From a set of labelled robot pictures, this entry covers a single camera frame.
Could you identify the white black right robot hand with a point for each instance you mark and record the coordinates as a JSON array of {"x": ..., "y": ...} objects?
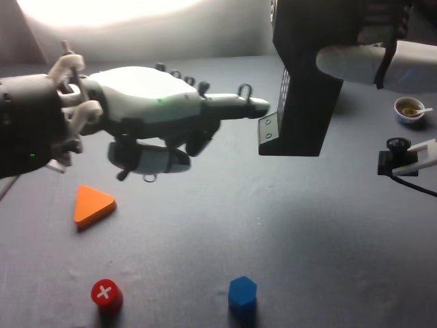
[{"x": 409, "y": 65}]

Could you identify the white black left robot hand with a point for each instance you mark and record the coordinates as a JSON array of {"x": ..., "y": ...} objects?
[{"x": 143, "y": 92}]

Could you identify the blue hexagon block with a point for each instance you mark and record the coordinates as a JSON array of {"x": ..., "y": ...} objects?
[{"x": 242, "y": 294}]

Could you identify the orange triangle block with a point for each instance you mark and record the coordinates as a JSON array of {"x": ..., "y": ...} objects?
[{"x": 90, "y": 206}]

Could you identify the black camera on white bracket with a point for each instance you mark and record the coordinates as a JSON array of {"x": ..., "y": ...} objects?
[{"x": 397, "y": 160}]

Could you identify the toy soup bowl with spoon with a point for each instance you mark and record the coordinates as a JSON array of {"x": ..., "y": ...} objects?
[{"x": 408, "y": 111}]

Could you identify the grey table cloth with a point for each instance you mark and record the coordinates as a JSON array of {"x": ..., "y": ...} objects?
[{"x": 205, "y": 239}]

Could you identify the red cylinder block white cross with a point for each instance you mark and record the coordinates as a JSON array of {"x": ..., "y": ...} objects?
[{"x": 106, "y": 295}]

